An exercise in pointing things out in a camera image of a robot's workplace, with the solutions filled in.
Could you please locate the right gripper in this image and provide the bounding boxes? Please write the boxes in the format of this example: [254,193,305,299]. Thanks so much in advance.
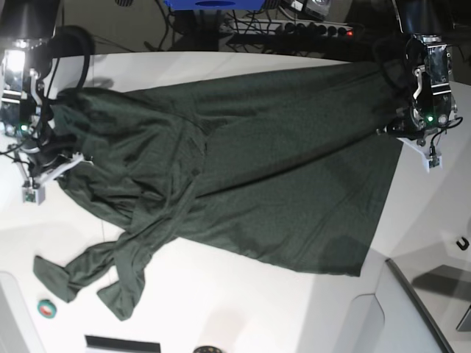
[14,135,85,188]

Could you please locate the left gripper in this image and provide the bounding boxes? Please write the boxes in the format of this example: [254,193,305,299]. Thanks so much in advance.
[376,117,462,162]

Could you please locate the dark green t-shirt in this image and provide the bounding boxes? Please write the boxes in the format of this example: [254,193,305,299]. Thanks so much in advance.
[33,63,402,320]

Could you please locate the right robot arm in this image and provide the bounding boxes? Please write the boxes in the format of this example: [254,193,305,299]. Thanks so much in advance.
[1,1,94,190]

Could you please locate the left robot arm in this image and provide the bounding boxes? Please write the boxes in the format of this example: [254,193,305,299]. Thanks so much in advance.
[375,1,463,170]

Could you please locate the black U-shaped hook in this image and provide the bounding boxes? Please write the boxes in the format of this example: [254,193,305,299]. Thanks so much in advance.
[456,237,470,251]

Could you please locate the green red tape roll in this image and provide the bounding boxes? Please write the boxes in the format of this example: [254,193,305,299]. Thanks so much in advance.
[37,299,57,319]

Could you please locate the grey power strip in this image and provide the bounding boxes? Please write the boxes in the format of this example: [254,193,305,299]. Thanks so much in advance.
[219,18,355,39]

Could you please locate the blue plastic bin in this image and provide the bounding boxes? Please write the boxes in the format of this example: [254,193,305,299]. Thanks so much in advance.
[164,0,265,10]

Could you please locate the small black round object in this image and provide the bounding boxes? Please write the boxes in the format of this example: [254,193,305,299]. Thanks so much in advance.
[194,346,223,353]

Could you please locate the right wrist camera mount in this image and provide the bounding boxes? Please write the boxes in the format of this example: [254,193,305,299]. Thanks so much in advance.
[22,184,46,205]

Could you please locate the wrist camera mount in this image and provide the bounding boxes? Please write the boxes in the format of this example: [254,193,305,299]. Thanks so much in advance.
[22,184,46,205]
[422,153,443,173]

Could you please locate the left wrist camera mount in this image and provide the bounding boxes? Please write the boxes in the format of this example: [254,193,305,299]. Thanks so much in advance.
[422,153,443,173]

